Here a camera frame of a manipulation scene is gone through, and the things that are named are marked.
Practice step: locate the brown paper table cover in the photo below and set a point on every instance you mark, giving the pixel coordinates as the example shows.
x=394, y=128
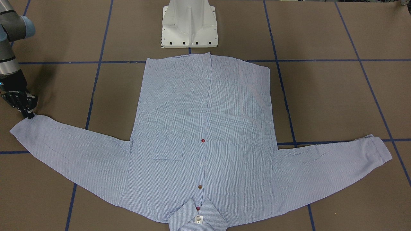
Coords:
x=339, y=71

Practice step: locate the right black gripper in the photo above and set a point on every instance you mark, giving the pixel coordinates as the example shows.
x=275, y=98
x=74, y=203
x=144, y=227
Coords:
x=13, y=83

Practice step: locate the light blue striped shirt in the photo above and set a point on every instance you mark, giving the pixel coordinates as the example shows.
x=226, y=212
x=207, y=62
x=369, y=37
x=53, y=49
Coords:
x=202, y=154

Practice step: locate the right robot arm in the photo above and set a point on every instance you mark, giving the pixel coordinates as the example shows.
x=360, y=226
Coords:
x=13, y=84

